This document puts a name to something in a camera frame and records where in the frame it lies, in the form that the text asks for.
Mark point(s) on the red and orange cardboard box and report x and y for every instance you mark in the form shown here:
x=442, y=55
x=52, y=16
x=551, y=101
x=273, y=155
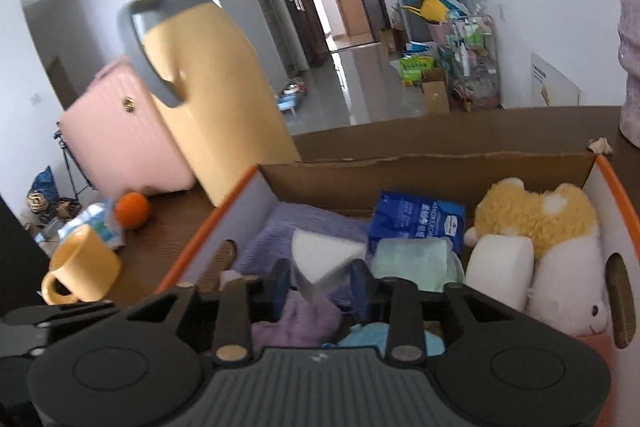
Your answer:
x=425, y=179

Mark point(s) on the orange fruit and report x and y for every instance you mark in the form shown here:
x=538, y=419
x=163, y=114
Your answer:
x=132, y=210

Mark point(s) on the yellow mug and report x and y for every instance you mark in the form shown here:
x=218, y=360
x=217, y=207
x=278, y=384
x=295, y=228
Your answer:
x=87, y=264

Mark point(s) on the yellow thermos jug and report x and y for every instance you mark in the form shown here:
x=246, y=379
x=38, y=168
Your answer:
x=215, y=97

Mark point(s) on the white triangular sponge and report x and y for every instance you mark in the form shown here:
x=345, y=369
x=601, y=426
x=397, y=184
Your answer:
x=325, y=259

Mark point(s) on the dark entrance door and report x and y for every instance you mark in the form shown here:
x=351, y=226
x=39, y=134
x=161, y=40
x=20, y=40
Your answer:
x=300, y=7

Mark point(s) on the blue and white wipes pack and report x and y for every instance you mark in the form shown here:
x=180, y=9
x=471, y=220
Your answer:
x=95, y=219

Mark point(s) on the light green towel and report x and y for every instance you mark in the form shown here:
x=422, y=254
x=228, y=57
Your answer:
x=415, y=264

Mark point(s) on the crumpled paper scrap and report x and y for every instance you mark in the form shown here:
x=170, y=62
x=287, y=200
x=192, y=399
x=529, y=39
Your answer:
x=600, y=145

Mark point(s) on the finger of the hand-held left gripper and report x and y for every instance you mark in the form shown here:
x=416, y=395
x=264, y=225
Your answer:
x=60, y=313

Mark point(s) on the light blue towel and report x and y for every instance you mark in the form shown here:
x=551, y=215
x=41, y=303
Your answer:
x=370, y=337

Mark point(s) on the brown cardboard carton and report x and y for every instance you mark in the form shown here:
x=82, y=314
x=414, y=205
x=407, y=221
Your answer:
x=436, y=97

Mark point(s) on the yellow and white plush toy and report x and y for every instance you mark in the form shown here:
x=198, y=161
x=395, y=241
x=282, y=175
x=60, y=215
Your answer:
x=545, y=217

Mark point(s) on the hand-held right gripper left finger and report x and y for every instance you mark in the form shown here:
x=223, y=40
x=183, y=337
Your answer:
x=280, y=287

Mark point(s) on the white towel roll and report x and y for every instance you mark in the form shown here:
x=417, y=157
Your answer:
x=500, y=269

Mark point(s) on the lavender fluffy towel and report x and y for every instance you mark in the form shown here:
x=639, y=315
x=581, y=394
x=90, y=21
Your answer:
x=300, y=324

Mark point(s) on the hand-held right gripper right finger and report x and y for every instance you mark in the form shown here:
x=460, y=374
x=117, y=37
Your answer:
x=360, y=289

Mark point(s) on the black tripod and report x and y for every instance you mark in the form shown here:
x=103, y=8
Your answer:
x=70, y=167

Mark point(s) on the white board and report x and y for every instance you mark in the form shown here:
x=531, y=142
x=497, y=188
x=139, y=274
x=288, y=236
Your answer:
x=557, y=82

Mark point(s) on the small blue stool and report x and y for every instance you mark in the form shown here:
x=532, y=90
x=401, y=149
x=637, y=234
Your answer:
x=291, y=99

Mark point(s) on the pink suitcase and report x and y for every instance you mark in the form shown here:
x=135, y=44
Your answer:
x=125, y=147

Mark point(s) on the black paper bag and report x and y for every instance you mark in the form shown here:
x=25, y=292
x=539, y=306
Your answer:
x=20, y=252

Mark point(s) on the purple towel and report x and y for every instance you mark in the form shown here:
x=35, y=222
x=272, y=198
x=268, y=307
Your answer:
x=310, y=219

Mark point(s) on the blue tissue packet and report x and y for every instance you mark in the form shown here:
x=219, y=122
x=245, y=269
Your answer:
x=415, y=219

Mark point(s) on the pile of household clutter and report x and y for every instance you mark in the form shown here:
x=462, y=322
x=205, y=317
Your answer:
x=460, y=47

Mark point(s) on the lilac textured vase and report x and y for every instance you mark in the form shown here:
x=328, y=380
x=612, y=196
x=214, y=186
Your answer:
x=631, y=57

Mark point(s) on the blue bag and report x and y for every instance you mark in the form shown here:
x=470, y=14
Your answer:
x=44, y=182

